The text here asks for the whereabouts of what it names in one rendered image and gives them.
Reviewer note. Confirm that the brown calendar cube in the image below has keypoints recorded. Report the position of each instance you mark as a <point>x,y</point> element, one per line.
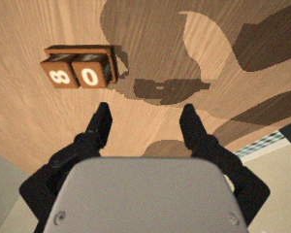
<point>60,71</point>
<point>93,70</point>

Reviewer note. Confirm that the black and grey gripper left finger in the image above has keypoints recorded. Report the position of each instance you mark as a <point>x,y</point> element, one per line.
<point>39,190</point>

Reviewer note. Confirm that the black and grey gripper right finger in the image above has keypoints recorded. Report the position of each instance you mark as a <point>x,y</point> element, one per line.
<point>250,191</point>

